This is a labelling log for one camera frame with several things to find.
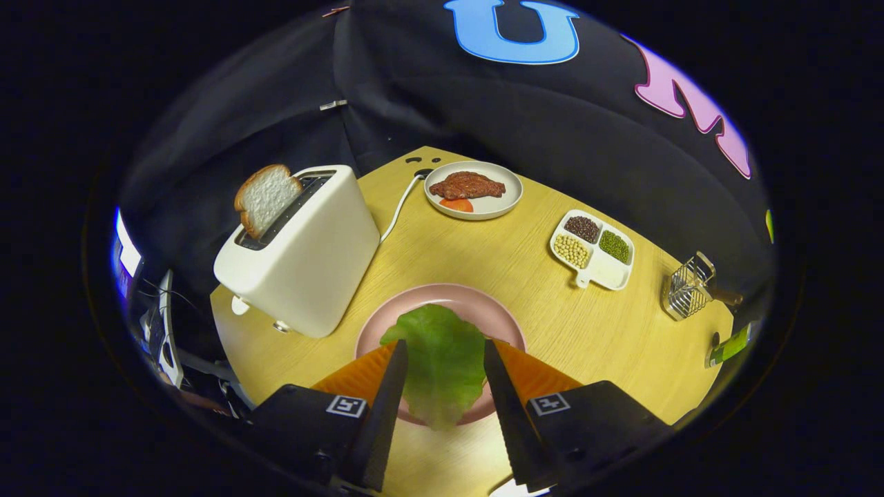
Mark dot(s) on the green mung beans pile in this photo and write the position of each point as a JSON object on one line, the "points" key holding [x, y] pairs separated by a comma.
{"points": [[614, 246]]}

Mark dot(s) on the toast slice with brown crust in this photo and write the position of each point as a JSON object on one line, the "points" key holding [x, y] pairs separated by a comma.
{"points": [[266, 197]]}

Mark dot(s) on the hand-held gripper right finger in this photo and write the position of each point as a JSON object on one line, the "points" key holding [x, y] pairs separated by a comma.
{"points": [[514, 428]]}

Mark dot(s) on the white divided tray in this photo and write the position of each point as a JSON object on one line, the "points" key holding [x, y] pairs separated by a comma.
{"points": [[611, 273]]}

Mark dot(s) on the brown steak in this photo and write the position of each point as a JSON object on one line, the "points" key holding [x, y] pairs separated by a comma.
{"points": [[466, 185]]}

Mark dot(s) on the green bottle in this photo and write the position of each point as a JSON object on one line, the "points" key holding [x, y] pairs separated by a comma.
{"points": [[728, 347]]}

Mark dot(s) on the bright screen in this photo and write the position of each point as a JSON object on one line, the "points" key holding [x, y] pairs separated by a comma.
{"points": [[126, 252]]}

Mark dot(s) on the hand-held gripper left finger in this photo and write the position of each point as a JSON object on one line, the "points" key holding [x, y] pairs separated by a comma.
{"points": [[376, 428]]}

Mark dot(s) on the yellow soybeans pile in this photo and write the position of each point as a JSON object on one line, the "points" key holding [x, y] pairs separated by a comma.
{"points": [[572, 250]]}

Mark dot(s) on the green lettuce leaf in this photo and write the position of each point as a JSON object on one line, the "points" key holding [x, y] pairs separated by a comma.
{"points": [[442, 366]]}

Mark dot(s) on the silver clip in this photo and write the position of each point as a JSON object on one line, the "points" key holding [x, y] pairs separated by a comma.
{"points": [[333, 105]]}

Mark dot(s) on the red tomato slice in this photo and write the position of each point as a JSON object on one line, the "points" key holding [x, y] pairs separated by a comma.
{"points": [[457, 205]]}

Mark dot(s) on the white round plate with steak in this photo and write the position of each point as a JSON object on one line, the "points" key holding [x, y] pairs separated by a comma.
{"points": [[494, 206]]}

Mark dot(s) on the white stand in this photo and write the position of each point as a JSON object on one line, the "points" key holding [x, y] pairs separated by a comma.
{"points": [[168, 331]]}

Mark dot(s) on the white toaster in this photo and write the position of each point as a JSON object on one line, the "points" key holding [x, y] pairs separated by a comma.
{"points": [[311, 262]]}

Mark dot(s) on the dark red beans pile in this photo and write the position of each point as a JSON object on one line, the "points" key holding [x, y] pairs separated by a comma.
{"points": [[582, 228]]}

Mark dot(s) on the pink clip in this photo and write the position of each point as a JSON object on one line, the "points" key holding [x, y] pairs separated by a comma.
{"points": [[336, 10]]}

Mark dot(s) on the pink plate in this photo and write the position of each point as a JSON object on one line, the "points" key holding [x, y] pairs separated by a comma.
{"points": [[476, 304]]}

